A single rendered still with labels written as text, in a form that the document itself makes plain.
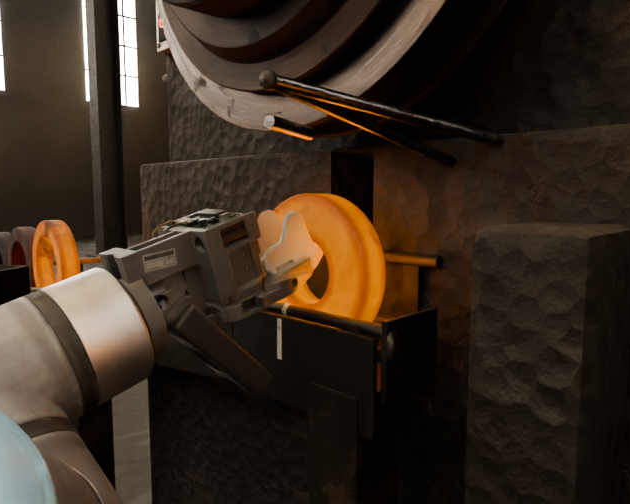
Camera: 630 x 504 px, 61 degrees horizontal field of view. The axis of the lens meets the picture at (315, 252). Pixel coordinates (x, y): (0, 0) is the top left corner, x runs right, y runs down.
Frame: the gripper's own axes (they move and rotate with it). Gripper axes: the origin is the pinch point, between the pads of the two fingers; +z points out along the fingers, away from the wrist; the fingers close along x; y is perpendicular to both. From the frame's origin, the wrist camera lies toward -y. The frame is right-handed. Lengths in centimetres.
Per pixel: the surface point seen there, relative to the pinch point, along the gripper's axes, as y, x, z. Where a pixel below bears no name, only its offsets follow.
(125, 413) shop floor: -88, 149, 23
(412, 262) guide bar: -1.8, -8.6, 4.1
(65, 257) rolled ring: -6, 64, -3
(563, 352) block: -2.0, -25.9, -5.4
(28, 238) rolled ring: -4, 85, -3
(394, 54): 16.7, -12.2, 0.9
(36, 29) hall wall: 191, 1004, 366
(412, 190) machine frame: 4.3, -7.4, 7.4
